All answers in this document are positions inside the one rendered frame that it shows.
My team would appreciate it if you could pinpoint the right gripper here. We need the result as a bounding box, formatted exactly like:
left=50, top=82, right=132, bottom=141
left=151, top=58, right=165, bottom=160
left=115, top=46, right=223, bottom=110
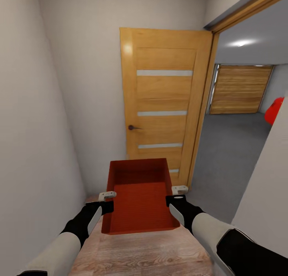
left=166, top=194, right=186, bottom=207

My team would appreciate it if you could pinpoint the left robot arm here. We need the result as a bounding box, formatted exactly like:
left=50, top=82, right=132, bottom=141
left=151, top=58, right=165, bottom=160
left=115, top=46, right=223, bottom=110
left=16, top=191, right=116, bottom=276

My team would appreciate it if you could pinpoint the storage box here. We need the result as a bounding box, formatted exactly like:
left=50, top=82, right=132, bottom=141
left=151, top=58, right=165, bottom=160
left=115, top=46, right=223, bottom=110
left=101, top=158, right=181, bottom=235

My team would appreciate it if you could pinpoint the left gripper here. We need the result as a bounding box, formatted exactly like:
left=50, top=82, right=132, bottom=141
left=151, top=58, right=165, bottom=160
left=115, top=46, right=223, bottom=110
left=101, top=201, right=114, bottom=215

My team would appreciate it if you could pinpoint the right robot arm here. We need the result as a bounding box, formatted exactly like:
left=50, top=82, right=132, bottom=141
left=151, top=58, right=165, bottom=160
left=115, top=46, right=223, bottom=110
left=166, top=185, right=288, bottom=276

